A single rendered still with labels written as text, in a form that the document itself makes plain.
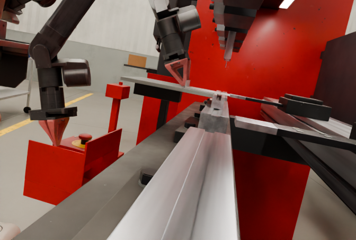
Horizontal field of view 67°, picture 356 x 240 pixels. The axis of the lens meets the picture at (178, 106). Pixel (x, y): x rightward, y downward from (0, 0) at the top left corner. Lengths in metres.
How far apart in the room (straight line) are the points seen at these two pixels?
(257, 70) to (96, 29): 6.83
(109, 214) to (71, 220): 0.06
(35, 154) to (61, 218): 0.46
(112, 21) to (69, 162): 7.50
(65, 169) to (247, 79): 1.21
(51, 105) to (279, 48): 1.30
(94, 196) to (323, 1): 1.63
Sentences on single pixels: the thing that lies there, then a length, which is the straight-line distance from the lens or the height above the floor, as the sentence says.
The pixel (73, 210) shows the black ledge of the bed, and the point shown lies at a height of 0.87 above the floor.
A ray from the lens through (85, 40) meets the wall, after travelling 8.21.
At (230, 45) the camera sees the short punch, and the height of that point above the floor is 1.14.
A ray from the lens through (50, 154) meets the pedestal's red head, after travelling 0.75.
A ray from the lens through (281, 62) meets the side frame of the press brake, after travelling 1.69.
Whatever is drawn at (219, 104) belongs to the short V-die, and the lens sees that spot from 0.68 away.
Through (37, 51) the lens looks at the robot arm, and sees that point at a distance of 0.73.
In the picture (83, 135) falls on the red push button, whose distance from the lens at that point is 0.84.
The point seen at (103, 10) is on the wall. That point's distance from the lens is 8.20.
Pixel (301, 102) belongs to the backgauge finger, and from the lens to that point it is 0.78.
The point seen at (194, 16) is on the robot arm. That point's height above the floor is 1.21.
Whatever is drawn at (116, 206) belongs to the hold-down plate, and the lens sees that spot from 0.29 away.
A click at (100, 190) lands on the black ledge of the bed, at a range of 0.38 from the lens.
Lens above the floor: 1.05
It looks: 8 degrees down
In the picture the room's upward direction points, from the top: 10 degrees clockwise
